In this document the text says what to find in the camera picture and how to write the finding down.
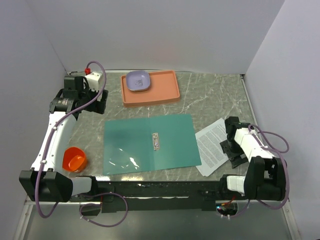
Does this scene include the white printed paper sheets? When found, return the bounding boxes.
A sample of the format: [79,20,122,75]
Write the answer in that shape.
[195,118,228,177]

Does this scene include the teal green file folder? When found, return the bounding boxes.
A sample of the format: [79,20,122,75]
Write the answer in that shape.
[102,114,201,176]

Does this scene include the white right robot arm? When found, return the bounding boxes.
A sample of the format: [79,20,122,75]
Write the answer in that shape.
[218,116,288,201]

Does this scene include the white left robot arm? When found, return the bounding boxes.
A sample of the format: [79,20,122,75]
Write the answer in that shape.
[19,72,108,202]

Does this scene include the metal folder clip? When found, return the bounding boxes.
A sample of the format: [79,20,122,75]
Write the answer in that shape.
[152,132,160,151]

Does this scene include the orange plastic cup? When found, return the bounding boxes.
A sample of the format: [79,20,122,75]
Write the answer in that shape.
[62,146,88,173]

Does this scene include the lavender square bowl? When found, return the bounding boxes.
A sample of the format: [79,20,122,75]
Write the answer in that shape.
[125,70,151,92]

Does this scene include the salmon pink tray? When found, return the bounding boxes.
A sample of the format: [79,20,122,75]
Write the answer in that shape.
[120,70,181,108]

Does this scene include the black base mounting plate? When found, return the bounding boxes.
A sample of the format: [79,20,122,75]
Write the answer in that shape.
[68,180,247,214]

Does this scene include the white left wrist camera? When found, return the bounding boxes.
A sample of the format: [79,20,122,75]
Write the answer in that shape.
[85,72,104,92]

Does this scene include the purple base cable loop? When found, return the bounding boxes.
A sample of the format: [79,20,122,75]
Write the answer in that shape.
[79,192,129,228]

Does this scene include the aluminium frame rail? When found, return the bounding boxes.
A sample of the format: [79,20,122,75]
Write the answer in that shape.
[24,196,74,205]

